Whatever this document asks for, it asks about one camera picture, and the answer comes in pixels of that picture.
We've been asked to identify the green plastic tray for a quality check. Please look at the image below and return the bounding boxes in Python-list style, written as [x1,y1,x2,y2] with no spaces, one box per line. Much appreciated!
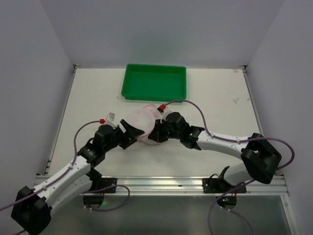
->
[121,64,187,102]

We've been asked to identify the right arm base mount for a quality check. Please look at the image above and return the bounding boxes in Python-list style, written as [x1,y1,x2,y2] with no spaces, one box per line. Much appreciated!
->
[202,166,246,210]

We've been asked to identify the aluminium mounting rail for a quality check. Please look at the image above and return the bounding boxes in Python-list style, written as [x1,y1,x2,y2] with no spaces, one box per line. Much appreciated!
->
[92,176,289,196]

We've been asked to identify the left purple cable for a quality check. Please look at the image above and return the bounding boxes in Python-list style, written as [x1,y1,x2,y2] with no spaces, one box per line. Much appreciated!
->
[0,118,106,235]

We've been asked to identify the white mesh laundry bag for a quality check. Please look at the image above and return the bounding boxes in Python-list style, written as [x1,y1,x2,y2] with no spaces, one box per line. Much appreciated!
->
[125,104,162,145]

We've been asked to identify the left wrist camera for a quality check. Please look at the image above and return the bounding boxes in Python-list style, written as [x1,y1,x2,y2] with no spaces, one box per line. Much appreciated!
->
[104,113,117,129]

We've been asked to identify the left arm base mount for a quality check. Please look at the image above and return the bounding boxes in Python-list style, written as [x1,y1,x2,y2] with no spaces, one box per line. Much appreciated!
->
[83,177,117,208]

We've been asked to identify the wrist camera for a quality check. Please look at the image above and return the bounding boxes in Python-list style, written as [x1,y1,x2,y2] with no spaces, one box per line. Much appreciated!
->
[157,104,172,122]
[104,113,117,129]

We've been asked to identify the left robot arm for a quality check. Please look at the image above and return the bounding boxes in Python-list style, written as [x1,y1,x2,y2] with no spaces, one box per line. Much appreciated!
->
[11,119,145,235]

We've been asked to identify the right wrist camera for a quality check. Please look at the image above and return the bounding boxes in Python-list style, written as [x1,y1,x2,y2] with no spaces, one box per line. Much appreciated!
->
[157,104,172,122]

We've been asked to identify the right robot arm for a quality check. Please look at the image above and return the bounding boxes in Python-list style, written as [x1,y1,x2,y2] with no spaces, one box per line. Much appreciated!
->
[148,112,282,188]

